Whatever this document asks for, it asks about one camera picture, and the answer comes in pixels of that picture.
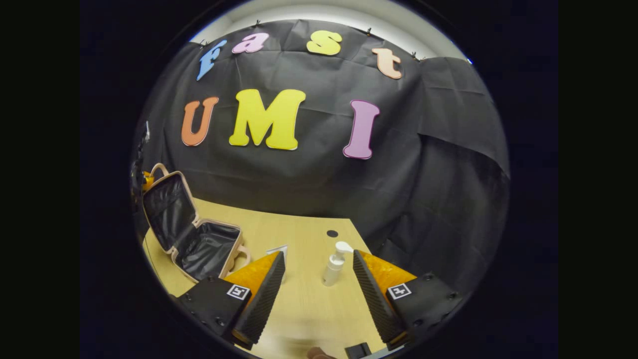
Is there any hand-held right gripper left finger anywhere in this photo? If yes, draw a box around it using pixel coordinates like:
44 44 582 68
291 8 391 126
175 251 286 351

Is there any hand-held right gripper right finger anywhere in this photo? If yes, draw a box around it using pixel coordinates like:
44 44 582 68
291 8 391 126
353 250 465 353

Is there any white pump bottle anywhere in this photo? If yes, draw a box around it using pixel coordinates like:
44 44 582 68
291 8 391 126
321 241 354 287

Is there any pink suitcase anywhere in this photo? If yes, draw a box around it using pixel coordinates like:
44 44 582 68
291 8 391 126
142 163 251 283

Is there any black backdrop cloth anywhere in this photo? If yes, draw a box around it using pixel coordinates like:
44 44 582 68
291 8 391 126
132 19 510 295

